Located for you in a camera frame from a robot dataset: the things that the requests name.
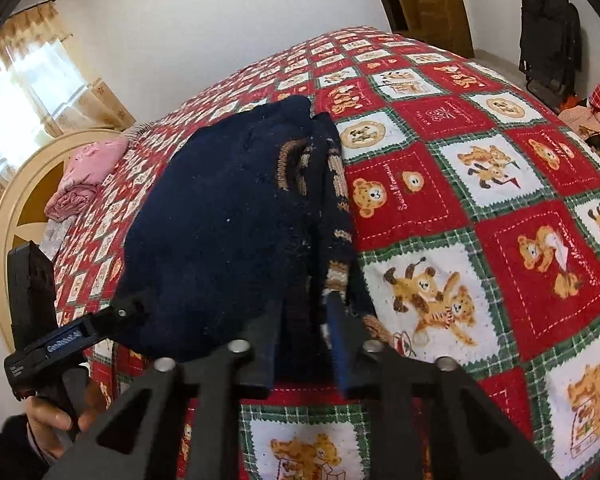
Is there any black bag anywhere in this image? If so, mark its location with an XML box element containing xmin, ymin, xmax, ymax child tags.
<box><xmin>518</xmin><ymin>0</ymin><xmax>583</xmax><ymax>96</ymax></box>

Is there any yellow patterned curtain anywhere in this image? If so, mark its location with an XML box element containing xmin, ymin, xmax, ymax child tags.
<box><xmin>0</xmin><ymin>2</ymin><xmax>137</xmax><ymax>223</ymax></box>

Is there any person's left hand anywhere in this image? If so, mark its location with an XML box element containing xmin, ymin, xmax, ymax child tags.
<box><xmin>24</xmin><ymin>377</ymin><xmax>108</xmax><ymax>461</ymax></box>

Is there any person's left forearm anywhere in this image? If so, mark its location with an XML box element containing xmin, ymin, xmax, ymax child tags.
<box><xmin>0</xmin><ymin>410</ymin><xmax>51</xmax><ymax>480</ymax></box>

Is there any grey floral quilt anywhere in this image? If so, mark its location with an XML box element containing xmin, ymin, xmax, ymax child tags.
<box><xmin>40</xmin><ymin>216</ymin><xmax>76</xmax><ymax>261</ymax></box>

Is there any orange cloth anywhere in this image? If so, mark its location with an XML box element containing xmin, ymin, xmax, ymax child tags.
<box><xmin>559</xmin><ymin>95</ymin><xmax>600</xmax><ymax>136</ymax></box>

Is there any brown wooden door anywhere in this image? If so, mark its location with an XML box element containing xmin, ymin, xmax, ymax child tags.
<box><xmin>365</xmin><ymin>0</ymin><xmax>476</xmax><ymax>58</ymax></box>

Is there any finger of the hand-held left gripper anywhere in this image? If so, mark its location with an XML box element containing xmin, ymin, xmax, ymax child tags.
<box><xmin>82</xmin><ymin>295</ymin><xmax>151</xmax><ymax>347</ymax></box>

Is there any pink folded quilt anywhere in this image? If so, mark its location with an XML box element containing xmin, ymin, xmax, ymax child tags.
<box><xmin>46</xmin><ymin>139</ymin><xmax>129</xmax><ymax>221</ymax></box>

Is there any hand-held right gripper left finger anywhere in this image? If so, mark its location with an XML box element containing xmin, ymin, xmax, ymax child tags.
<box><xmin>42</xmin><ymin>300</ymin><xmax>286</xmax><ymax>480</ymax></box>

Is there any navy striped knitted sweater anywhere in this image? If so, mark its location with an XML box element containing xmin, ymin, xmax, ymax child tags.
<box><xmin>115</xmin><ymin>95</ymin><xmax>333</xmax><ymax>363</ymax></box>

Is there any cream wooden headboard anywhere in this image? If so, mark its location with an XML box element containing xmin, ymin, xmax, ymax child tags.
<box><xmin>0</xmin><ymin>129</ymin><xmax>126</xmax><ymax>353</ymax></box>

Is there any striped pillow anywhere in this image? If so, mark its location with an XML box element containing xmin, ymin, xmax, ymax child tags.
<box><xmin>125</xmin><ymin>121</ymin><xmax>157</xmax><ymax>143</ymax></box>

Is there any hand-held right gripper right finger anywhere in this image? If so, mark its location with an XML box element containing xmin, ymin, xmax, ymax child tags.
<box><xmin>324</xmin><ymin>291</ymin><xmax>561</xmax><ymax>480</ymax></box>

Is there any red bear printed blanket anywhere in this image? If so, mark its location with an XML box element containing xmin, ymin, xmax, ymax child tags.
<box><xmin>50</xmin><ymin>26</ymin><xmax>600</xmax><ymax>480</ymax></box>

